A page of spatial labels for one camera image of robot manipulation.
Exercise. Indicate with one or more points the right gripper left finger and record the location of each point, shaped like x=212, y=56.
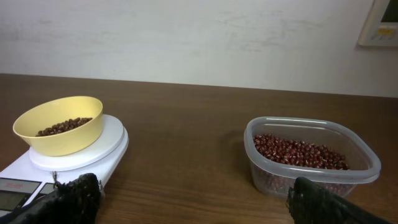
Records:
x=75, y=202

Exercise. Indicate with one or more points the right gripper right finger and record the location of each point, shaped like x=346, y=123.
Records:
x=308, y=202

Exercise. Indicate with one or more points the white digital kitchen scale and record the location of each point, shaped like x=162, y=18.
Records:
x=30, y=176

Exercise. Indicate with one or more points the pale yellow bowl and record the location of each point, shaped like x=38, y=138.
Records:
x=61, y=142

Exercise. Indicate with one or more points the clear plastic container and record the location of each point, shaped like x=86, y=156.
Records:
x=276, y=179

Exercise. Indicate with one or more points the white wall panel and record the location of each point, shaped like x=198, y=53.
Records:
x=380, y=27

